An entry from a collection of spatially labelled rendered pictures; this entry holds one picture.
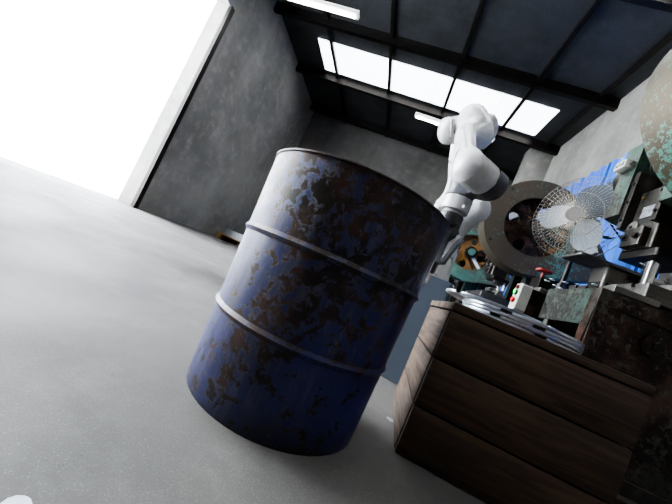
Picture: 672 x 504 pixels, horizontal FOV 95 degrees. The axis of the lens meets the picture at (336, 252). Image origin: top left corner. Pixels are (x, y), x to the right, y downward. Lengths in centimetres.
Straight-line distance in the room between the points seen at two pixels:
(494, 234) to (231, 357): 262
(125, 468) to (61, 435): 9
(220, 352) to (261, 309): 11
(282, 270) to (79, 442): 32
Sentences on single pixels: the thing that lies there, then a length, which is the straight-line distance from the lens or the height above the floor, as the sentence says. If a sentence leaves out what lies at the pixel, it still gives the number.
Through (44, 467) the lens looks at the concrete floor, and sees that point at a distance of 48.
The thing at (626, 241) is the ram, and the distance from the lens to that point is 178.
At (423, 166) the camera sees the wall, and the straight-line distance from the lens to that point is 875.
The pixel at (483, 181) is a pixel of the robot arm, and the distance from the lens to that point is 97.
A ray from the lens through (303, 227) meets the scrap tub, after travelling 52.
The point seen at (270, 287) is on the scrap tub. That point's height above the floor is 23.
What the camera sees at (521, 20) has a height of 430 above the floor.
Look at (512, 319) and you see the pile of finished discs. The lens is 84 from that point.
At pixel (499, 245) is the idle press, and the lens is 294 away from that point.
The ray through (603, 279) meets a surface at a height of 71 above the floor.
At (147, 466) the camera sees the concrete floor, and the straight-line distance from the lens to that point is 50.
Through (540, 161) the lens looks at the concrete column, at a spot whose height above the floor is 400.
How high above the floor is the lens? 30
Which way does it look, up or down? 4 degrees up
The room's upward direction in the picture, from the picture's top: 24 degrees clockwise
